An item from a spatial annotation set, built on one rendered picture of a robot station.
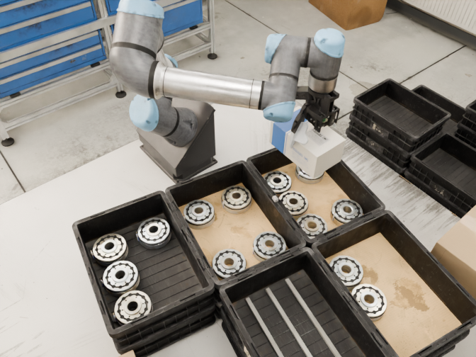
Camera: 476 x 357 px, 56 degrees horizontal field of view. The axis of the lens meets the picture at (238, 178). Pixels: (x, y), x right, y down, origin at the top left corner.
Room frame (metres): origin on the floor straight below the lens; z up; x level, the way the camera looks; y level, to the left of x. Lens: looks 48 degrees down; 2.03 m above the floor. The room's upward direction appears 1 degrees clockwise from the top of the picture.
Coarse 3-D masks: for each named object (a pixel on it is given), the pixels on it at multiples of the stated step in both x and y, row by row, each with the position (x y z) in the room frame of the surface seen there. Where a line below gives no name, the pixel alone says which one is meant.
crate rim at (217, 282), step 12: (228, 168) 1.04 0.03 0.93; (192, 180) 0.99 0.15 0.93; (168, 192) 0.93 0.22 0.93; (264, 192) 0.94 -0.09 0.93; (276, 204) 0.89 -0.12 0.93; (180, 216) 0.83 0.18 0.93; (192, 240) 0.75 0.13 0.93; (300, 240) 0.75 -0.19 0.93; (288, 252) 0.71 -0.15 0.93; (204, 264) 0.67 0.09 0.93; (264, 264) 0.67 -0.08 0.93; (216, 276) 0.63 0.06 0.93; (240, 276) 0.63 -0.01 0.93
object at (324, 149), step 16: (272, 128) 1.04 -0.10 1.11; (288, 128) 1.01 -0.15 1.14; (272, 144) 1.04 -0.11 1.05; (288, 144) 0.98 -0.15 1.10; (304, 144) 0.94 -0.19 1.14; (320, 144) 0.95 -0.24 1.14; (336, 144) 0.95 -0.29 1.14; (304, 160) 0.93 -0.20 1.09; (320, 160) 0.90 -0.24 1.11; (336, 160) 0.96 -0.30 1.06
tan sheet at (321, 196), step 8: (280, 168) 1.14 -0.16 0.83; (288, 168) 1.14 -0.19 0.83; (328, 176) 1.10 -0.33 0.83; (296, 184) 1.06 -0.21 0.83; (304, 184) 1.06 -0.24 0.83; (312, 184) 1.06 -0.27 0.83; (320, 184) 1.06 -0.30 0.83; (328, 184) 1.06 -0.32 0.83; (336, 184) 1.06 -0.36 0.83; (304, 192) 1.02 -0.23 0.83; (312, 192) 1.02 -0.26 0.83; (320, 192) 1.02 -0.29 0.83; (328, 192) 1.03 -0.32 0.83; (336, 192) 1.03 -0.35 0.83; (312, 200) 0.99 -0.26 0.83; (320, 200) 0.99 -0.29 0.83; (328, 200) 0.99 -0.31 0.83; (312, 208) 0.95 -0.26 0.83; (320, 208) 0.95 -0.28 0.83; (328, 208) 0.95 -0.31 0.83; (320, 216) 0.92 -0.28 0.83; (328, 216) 0.92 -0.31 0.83; (328, 224) 0.89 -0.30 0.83
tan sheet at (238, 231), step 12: (216, 204) 0.96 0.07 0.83; (252, 204) 0.97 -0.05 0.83; (216, 216) 0.91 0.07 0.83; (228, 216) 0.91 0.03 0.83; (240, 216) 0.91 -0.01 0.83; (252, 216) 0.91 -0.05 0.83; (264, 216) 0.91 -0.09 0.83; (216, 228) 0.86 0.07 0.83; (228, 228) 0.86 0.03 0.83; (240, 228) 0.86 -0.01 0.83; (252, 228) 0.86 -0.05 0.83; (264, 228) 0.87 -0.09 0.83; (204, 240) 0.81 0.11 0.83; (216, 240) 0.81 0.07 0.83; (228, 240) 0.82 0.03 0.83; (240, 240) 0.82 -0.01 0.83; (252, 240) 0.82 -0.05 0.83; (204, 252) 0.77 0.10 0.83; (216, 252) 0.77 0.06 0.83; (240, 252) 0.77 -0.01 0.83; (252, 252) 0.77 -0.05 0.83; (228, 264) 0.73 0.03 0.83; (252, 264) 0.73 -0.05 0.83
